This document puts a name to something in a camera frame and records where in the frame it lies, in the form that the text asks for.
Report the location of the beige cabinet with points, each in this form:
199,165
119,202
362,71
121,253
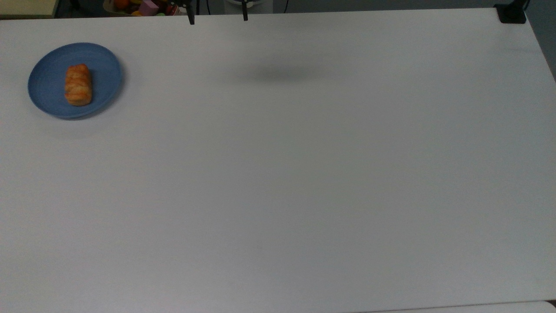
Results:
27,8

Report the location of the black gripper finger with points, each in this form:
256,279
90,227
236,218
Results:
191,17
245,14

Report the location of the basket of colourful toys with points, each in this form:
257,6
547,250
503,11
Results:
141,7

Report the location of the black table clamp mount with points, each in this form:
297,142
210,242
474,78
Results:
511,14

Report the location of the orange toy bread loaf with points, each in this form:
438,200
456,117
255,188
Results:
78,85

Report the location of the blue round plate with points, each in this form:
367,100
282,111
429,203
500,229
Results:
50,87

